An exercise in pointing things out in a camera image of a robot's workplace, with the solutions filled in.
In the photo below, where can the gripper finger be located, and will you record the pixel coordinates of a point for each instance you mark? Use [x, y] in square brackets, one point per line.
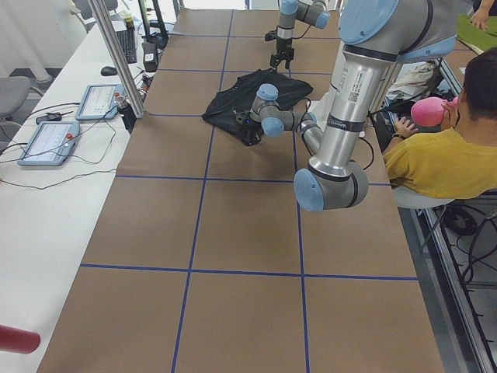
[274, 62]
[288, 59]

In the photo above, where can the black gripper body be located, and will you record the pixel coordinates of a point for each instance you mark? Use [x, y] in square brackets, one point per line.
[283, 47]
[244, 125]

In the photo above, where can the black graphic t-shirt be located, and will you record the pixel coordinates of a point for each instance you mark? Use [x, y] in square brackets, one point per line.
[242, 94]

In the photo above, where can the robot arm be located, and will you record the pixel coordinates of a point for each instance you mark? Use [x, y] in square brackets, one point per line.
[315, 14]
[375, 34]

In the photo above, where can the black bottle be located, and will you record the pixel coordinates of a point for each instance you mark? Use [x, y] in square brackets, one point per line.
[126, 111]

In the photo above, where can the pink plush toy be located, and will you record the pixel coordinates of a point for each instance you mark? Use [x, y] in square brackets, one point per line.
[429, 112]

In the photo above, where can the black keyboard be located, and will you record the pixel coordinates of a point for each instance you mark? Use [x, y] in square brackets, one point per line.
[127, 42]

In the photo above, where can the upper teach pendant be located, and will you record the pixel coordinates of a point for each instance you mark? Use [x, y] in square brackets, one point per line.
[98, 102]

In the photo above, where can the teach pendant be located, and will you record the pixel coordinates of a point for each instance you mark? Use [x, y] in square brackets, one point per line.
[98, 102]
[51, 144]

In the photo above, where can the black computer mouse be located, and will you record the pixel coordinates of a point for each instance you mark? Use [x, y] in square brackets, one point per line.
[108, 71]

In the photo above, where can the lower teach pendant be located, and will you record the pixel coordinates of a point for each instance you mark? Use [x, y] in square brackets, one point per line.
[51, 144]

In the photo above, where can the person in yellow shirt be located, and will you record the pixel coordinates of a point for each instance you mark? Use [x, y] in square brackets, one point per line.
[459, 161]

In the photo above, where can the red bottle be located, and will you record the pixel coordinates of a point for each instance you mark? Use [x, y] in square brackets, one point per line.
[18, 340]

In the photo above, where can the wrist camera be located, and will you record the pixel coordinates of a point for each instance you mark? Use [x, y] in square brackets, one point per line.
[269, 36]

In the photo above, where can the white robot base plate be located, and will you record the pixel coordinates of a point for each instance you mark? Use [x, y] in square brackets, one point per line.
[328, 115]

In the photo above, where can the aluminium frame post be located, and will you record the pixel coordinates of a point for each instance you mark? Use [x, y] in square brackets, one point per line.
[102, 17]

